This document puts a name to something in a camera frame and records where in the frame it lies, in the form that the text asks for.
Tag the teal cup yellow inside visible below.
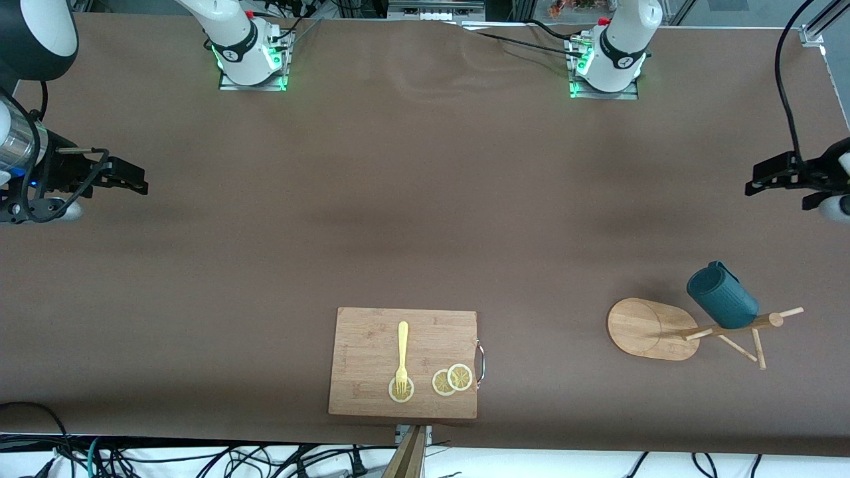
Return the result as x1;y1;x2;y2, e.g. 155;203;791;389
686;260;760;330

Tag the wooden cup rack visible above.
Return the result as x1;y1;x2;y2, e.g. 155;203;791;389
606;297;804;371

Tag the bamboo cutting board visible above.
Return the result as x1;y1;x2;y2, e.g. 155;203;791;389
328;307;479;420

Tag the brown table cover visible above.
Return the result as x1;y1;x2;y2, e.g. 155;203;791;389
0;12;850;459

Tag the yellow plastic fork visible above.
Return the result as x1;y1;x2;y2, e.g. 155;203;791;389
395;321;410;396

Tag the grey power strip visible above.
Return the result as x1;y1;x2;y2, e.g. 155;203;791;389
388;0;485;21

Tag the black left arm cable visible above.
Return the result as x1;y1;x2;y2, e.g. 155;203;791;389
775;0;816;163

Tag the aluminium frame profile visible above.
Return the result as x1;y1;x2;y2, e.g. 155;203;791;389
800;0;850;47

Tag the black table cable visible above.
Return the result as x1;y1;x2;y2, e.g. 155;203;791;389
458;20;586;59

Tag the brown wooden post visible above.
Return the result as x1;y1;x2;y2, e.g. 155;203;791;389
382;425;428;478

